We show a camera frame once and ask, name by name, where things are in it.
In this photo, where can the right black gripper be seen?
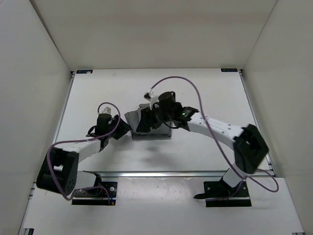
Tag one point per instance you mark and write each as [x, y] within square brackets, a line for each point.
[148, 119]

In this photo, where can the left blue corner label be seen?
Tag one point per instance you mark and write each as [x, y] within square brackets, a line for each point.
[84, 71]

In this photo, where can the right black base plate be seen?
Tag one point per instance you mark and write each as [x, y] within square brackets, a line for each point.
[219, 194]

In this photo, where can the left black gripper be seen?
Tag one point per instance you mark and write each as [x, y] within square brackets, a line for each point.
[123, 128]

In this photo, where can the right blue corner label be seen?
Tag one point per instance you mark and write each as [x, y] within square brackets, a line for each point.
[229, 70]

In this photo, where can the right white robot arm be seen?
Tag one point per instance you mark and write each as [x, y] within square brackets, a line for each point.
[247, 143]

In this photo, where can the grey pleated skirt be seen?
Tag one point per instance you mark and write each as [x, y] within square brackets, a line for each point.
[146, 126]

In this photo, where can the blue corner label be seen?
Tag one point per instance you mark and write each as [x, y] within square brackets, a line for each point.
[229, 70]
[84, 71]

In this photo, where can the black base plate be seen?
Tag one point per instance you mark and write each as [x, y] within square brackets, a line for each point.
[219, 194]
[97, 196]

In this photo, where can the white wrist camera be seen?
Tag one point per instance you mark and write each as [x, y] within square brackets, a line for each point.
[106, 110]
[152, 98]

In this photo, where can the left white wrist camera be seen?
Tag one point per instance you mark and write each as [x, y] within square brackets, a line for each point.
[106, 110]

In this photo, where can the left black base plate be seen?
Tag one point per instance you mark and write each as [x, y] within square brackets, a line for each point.
[97, 196]

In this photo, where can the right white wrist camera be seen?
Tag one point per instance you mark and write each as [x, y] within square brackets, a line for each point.
[152, 98]

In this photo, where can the silver aluminium front rail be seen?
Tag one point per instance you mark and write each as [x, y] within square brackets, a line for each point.
[160, 174]

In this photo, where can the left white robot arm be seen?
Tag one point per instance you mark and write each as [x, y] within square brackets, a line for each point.
[59, 170]

